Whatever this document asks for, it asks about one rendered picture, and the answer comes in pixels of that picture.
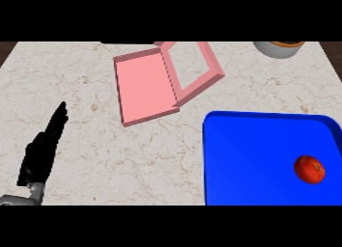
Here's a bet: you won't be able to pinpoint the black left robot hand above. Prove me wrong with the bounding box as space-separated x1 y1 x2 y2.
16 100 69 188

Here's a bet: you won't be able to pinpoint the pink open cardboard box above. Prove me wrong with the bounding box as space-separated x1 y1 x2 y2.
112 41 227 128

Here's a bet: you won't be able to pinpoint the red tomato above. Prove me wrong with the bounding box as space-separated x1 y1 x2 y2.
292 154 326 185

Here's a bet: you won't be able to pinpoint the grey pot with brown rim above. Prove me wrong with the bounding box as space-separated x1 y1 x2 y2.
252 41 307 60

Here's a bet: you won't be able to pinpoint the blue plastic tray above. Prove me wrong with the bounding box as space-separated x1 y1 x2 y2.
201 110 342 206

